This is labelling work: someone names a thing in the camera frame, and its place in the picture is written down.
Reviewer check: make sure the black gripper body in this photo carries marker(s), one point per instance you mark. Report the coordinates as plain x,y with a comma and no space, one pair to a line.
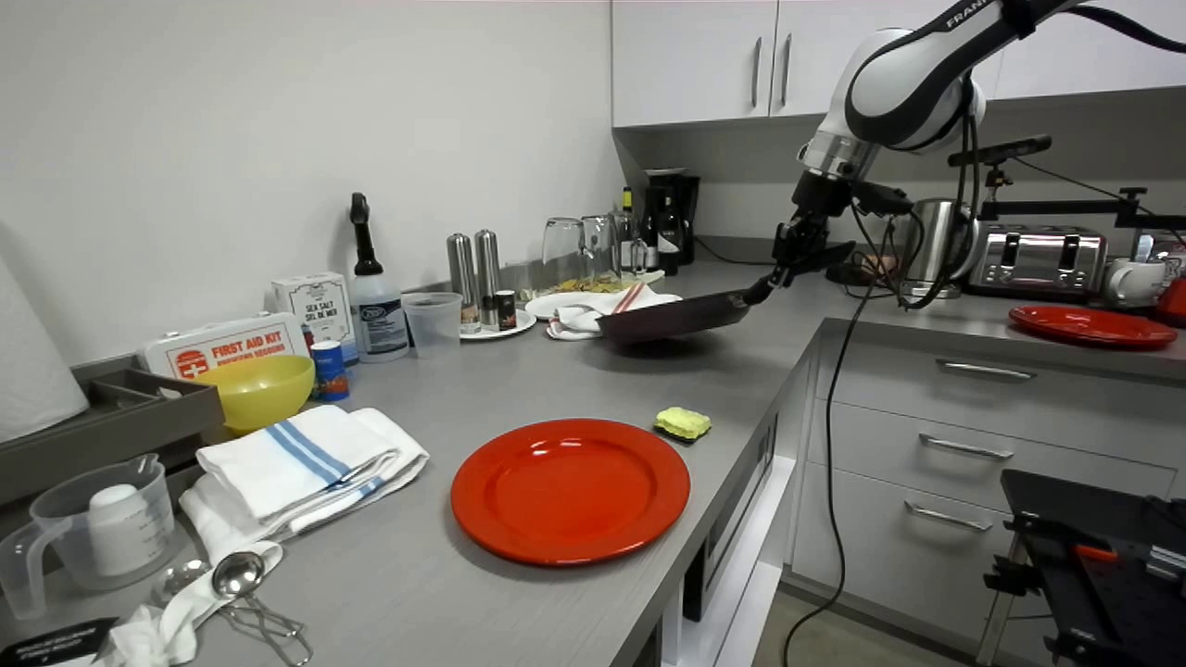
816,222

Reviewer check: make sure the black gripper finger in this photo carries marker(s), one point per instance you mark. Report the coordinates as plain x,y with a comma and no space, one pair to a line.
781,280

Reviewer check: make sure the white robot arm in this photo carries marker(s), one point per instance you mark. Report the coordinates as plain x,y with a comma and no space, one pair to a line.
912,88

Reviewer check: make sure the black coffee maker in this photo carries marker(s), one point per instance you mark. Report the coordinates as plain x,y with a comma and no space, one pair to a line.
674,223

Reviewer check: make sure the steel kettle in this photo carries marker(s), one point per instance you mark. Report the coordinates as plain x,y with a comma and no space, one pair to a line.
946,248

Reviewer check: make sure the slim dark bottle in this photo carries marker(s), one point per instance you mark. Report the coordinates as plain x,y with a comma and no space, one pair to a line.
627,223

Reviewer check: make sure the yellow sponge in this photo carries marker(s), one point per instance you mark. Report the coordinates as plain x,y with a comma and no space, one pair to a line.
682,426

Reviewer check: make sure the upturned clear glass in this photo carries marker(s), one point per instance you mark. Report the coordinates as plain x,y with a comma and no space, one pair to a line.
563,242
597,239

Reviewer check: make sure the colourful placemat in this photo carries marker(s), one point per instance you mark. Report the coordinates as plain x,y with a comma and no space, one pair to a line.
594,284

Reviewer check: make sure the white upper cabinet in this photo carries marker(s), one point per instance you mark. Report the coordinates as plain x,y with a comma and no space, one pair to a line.
690,62

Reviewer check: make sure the white dinner plate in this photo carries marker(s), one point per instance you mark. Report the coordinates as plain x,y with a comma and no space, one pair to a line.
563,303

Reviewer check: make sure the steel toaster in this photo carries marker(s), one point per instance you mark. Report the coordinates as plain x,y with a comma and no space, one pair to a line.
1038,261

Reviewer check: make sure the small dark spice jar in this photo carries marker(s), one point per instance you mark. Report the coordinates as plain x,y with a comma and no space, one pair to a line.
506,314

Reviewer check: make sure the steel shaker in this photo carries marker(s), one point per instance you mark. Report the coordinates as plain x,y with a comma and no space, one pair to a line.
463,266
492,261

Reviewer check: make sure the red plate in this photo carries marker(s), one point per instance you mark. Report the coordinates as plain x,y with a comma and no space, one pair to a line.
1096,329
569,496

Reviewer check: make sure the small white plate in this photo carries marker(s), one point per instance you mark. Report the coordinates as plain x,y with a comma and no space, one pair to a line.
475,334

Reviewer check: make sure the white mug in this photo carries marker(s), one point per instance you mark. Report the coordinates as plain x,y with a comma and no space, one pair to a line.
1135,284

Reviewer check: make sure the grey drawer cabinet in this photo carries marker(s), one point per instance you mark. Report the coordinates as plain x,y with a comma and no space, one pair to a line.
1088,421

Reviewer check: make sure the translucent plastic cup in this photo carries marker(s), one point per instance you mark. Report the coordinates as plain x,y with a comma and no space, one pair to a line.
433,323

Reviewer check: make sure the red pot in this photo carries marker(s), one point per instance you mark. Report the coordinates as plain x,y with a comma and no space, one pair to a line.
1177,303

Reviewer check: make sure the clear spray bottle black nozzle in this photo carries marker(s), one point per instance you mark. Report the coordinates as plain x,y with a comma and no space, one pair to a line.
375,318

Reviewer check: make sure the black equipment stand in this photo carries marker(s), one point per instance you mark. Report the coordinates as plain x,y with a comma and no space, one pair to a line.
1088,595

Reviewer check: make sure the small blue can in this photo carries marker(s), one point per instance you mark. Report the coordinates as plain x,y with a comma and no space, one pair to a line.
328,376

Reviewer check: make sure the small white box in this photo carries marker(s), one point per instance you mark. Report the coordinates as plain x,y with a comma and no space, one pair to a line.
314,305

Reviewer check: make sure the white towel blue stripes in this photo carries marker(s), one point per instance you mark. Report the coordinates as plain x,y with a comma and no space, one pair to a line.
300,465

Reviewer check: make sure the white first aid box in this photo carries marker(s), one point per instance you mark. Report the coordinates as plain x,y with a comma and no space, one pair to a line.
225,350

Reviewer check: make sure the crumpled white cloth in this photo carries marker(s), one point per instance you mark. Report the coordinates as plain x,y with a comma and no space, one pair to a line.
216,526

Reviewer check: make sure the metal spoon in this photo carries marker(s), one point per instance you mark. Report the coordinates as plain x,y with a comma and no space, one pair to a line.
240,577

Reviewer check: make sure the grey tray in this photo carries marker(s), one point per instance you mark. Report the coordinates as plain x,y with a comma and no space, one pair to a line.
112,433

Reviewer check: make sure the small white cup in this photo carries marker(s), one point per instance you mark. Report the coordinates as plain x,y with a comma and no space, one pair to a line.
123,532

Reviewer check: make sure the white paper towel roll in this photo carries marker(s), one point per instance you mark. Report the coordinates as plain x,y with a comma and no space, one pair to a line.
39,356

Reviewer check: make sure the clear measuring cup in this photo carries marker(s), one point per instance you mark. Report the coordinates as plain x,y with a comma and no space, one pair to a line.
61,519

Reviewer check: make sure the flat black object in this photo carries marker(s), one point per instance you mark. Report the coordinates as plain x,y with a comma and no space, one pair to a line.
50,647

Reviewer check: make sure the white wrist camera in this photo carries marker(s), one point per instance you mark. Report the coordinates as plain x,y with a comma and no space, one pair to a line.
833,158

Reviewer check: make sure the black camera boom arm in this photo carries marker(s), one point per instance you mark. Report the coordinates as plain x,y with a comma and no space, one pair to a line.
1001,150

